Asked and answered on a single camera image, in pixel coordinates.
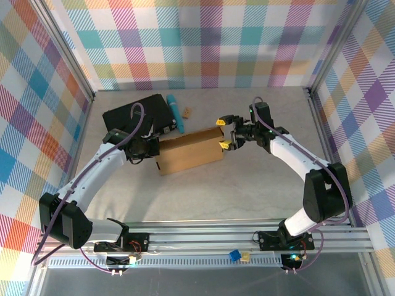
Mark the brown cardboard box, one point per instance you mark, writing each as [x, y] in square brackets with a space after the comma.
[191, 151]

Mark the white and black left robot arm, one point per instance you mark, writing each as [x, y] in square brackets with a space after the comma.
[92, 172]

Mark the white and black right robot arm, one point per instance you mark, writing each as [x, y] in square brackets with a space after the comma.
[296, 154]

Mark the black flat case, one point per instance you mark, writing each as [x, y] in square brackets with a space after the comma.
[120, 114]

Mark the small wooden block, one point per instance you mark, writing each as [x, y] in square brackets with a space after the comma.
[186, 113]

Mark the teal cylindrical tube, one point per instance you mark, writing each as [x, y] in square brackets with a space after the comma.
[175, 111]

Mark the small blue cube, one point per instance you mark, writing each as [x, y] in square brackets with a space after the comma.
[234, 256]

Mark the small yellow block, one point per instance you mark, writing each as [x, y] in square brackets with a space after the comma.
[246, 256]

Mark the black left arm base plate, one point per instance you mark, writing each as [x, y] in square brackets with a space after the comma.
[140, 242]

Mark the aluminium frame rails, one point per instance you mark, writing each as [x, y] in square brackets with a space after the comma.
[200, 237]

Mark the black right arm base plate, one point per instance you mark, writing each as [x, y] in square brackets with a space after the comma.
[268, 240]

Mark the aluminium frame post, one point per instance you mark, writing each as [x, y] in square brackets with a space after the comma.
[61, 49]
[336, 46]

